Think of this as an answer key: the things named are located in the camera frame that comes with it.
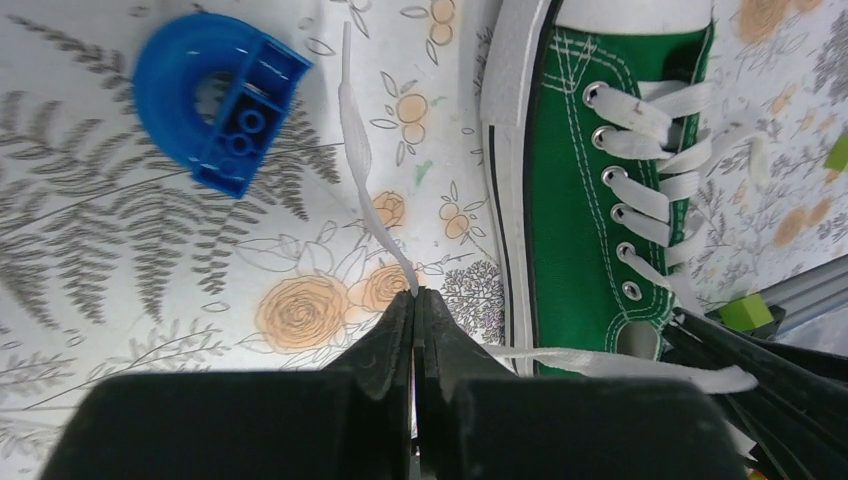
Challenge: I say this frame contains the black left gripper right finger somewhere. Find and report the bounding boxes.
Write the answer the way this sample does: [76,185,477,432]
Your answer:
[413,289,745,479]

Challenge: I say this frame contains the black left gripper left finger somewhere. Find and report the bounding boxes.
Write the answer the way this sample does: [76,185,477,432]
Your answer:
[41,292,414,479]

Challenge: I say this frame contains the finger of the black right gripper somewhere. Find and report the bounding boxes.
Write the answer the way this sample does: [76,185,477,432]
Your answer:
[662,311,847,479]

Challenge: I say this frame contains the green canvas sneaker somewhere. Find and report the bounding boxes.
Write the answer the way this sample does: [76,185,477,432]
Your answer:
[479,1,767,394]

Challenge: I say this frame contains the lime green block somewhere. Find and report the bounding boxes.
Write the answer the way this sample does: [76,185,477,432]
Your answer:
[718,293,774,332]

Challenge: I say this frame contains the floral table mat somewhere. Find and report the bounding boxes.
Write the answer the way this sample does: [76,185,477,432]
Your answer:
[1,1,847,479]

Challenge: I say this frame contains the blue plastic cap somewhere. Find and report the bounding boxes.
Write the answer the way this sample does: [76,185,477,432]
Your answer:
[132,13,312,198]

